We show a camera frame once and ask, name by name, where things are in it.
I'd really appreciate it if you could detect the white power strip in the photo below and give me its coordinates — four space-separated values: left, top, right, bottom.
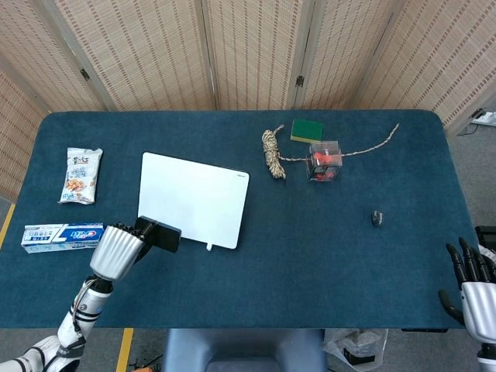
470 110 496 126

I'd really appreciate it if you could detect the blue felt table cover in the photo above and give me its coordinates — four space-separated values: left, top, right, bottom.
0 110 481 330

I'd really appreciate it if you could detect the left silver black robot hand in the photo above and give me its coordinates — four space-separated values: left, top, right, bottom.
89 216 156 281

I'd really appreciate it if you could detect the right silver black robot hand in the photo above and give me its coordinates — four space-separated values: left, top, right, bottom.
438 237 496 342

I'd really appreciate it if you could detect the green yellow sponge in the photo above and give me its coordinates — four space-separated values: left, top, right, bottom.
290 119 325 143

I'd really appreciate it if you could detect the white rectangular board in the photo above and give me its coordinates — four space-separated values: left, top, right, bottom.
137 151 251 250

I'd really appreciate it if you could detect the black box beside table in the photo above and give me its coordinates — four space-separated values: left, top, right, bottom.
474 226 496 257

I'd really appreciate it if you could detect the clear box with red item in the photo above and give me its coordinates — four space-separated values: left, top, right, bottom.
305 139 344 183

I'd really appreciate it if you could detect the blue robot base seat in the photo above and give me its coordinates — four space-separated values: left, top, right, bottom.
161 328 326 372

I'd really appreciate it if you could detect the black whiteboard eraser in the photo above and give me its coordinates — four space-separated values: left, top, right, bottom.
135 215 182 253

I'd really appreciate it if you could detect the white snack bag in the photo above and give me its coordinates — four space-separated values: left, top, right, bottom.
58 147 104 205

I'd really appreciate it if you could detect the blue white toothpaste box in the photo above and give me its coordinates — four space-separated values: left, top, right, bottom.
20 222 105 255

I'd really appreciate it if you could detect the beige patterned rope bundle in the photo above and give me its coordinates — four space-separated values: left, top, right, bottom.
262 122 401 181

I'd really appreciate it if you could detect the woven bamboo folding screen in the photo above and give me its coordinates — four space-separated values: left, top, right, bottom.
0 0 496 202

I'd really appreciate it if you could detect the clear plastic bag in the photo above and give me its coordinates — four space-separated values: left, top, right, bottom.
323 328 389 367

